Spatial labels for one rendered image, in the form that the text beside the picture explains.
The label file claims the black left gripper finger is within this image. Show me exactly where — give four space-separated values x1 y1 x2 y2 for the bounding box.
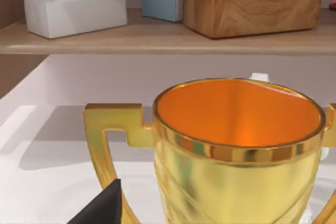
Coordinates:
66 178 122 224

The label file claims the gold trophy cup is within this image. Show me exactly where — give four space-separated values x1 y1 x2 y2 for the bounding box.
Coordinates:
83 77 336 224

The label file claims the wooden shelf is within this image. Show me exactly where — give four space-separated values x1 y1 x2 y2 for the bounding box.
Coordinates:
0 0 336 100

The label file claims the white tissue box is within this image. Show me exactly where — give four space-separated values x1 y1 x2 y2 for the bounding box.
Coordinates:
23 0 128 39

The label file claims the white cup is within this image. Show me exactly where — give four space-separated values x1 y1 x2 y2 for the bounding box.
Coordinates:
249 72 271 82

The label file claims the wooden tissue box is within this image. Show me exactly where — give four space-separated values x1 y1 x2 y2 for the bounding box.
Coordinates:
182 0 326 39

